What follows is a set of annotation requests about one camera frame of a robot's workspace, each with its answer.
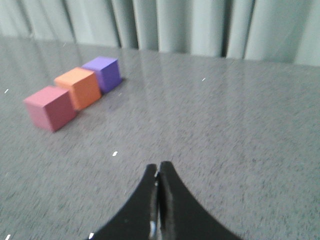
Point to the grey pleated curtain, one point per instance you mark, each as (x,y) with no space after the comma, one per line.
(271,30)

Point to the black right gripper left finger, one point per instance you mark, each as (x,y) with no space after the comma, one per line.
(138,217)

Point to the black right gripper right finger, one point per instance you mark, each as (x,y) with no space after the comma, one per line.
(182,217)

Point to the pink foam cube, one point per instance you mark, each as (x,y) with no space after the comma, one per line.
(50,108)

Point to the purple foam cube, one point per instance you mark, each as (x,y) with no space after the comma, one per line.
(107,72)

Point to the orange foam cube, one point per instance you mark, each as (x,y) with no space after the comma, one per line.
(82,85)

